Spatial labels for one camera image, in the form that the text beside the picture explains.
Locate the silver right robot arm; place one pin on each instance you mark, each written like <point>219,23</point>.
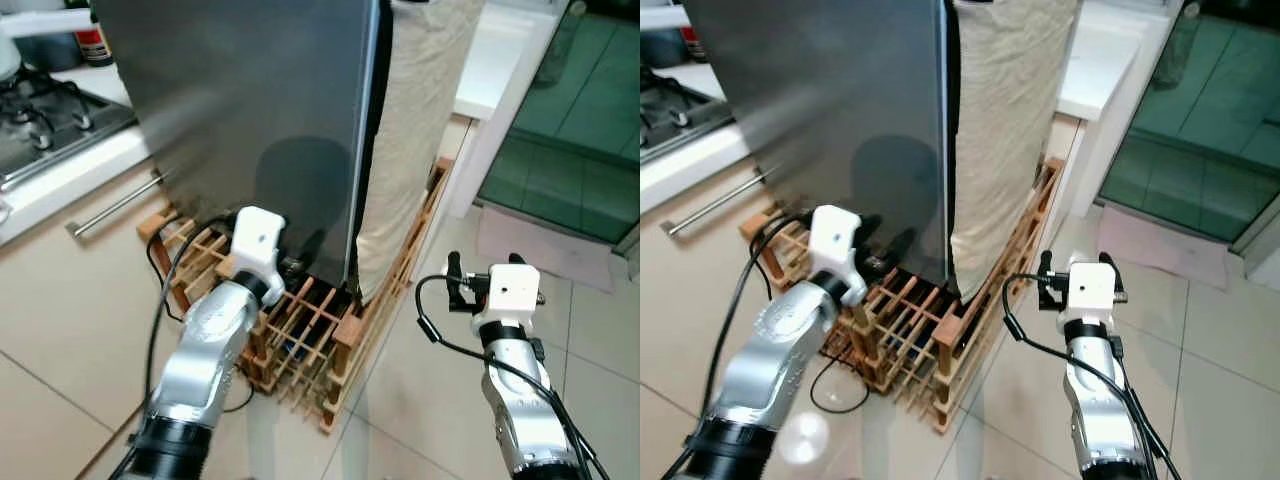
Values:
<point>515,390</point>
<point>1090,390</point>

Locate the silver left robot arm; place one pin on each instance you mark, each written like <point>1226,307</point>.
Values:
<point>775,350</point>
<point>200,350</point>

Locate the grey steel fridge door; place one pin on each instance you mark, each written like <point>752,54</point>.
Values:
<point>820,90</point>
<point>230,90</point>

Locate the wooden wine rack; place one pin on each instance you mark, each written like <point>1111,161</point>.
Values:
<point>320,340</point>
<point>920,340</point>

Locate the beige hanging cloth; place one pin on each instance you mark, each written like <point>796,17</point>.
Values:
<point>1010,120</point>
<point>420,120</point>

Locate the green glass door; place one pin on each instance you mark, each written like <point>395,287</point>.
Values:
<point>570,110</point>
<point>1190,110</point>

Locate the beige kitchen cabinet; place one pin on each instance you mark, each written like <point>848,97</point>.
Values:
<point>680,290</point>
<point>60,290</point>

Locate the white kitchen countertop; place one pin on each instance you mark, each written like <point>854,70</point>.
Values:
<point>690,165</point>
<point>60,185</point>

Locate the white ledge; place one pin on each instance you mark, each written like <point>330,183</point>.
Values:
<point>1100,60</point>
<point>500,60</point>

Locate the black gas stove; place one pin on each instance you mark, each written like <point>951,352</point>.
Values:
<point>675,110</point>
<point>40,120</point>

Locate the dark cooking pot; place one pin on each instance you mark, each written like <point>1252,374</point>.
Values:
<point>662,48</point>
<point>50,52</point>

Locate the red label bottle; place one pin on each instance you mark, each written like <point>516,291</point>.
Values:
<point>690,45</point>
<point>93,45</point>

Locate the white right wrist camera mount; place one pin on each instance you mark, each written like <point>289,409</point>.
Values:
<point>510,290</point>
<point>1090,290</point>

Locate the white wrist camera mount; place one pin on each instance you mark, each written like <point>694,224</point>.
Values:
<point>835,240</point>
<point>258,240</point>
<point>1090,290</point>
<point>510,290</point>

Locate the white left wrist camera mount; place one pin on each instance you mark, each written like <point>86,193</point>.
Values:
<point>258,240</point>
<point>835,240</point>

